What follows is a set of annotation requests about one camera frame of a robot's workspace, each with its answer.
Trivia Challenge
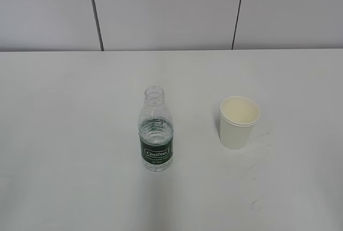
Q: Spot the white paper cup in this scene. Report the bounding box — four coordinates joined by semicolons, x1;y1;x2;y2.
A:
219;96;260;150

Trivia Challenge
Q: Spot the clear green-label water bottle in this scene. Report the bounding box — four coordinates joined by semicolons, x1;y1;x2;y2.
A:
138;86;174;172

